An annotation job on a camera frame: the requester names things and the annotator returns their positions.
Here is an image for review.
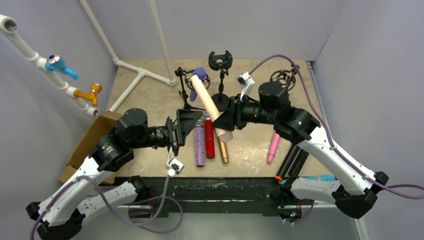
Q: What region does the cream peach plastic microphone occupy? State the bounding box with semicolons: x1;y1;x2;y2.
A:
190;76;233;143

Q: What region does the purple glitter microphone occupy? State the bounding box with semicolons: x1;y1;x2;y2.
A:
194;119;205;168

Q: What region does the red glitter microphone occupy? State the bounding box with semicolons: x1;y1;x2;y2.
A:
204;115;216;159

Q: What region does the gold metallic microphone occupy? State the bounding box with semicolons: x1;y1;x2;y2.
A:
217;137;229;164

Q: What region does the tripod shock mount stand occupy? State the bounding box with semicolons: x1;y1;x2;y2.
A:
269;64;298;92
174;66;211;111

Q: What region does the round base shock mount stand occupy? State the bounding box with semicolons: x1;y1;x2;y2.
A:
208;50;233;112

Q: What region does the pink glitter microphone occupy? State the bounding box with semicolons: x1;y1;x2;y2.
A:
266;131;281;164

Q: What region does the violet plastic microphone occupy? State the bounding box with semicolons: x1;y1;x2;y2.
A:
189;66;207;102

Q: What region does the plain black microphone orange end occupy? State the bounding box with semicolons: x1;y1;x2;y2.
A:
274;144;299;182

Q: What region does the brown cardboard box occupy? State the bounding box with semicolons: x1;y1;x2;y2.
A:
58;111;123;183

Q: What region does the black glitter microphone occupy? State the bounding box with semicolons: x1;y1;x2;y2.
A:
288;149;309;177

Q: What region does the blue glitter microphone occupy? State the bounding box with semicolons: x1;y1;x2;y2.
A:
304;175;337;182

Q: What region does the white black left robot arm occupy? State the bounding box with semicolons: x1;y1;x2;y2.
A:
26;108;203;240

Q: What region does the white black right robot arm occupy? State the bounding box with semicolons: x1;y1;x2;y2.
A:
212;82;389;219

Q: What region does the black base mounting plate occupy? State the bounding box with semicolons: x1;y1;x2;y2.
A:
112;177;319;220

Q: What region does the orange water tap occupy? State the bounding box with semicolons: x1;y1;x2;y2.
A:
73;82;103;107

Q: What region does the blue water tap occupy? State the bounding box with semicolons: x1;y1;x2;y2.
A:
45;53;80;80

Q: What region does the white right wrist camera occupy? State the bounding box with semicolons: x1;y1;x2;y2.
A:
235;72;255;100

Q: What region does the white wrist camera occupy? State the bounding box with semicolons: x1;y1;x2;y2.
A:
166;148;184;178
235;72;255;100

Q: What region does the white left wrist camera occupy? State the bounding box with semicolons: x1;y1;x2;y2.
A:
166;148;184;178

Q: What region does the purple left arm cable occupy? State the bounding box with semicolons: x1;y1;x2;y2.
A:
29;173;184;240

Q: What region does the white PVC pipe frame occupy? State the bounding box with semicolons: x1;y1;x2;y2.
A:
0;0;177;118

